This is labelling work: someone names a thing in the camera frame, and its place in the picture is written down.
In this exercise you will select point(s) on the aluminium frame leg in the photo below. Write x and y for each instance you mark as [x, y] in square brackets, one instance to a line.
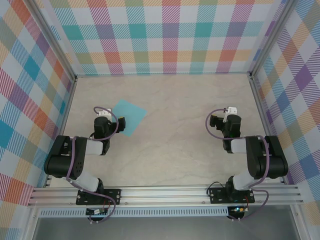
[297, 225]
[30, 225]

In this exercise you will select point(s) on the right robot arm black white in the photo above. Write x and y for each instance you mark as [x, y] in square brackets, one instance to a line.
[272, 160]

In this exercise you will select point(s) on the grey metal panel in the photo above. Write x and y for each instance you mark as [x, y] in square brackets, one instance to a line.
[162, 230]

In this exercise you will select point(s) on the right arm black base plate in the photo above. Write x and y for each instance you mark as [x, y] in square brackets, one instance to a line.
[217, 196]

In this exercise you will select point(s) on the aluminium frame post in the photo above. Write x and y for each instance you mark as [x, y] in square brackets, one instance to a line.
[275, 35]
[50, 37]

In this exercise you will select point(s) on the aluminium side rail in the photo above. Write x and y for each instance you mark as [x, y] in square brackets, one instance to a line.
[66, 112]
[260, 105]

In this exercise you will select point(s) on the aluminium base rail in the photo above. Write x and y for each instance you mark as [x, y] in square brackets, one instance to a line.
[162, 195]

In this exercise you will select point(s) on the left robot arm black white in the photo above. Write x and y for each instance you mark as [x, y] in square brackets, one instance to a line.
[62, 160]

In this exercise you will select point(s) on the teal paper sheet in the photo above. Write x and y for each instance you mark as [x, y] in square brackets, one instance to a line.
[130, 112]

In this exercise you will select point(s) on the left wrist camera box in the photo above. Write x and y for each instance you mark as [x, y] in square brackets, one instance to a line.
[104, 112]

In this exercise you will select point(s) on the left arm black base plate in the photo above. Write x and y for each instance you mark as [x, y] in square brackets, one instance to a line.
[115, 196]

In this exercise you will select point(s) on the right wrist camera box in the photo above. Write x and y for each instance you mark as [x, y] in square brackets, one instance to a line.
[231, 110]

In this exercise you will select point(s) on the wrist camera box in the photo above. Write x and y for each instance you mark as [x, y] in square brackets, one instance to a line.
[104, 112]
[231, 110]

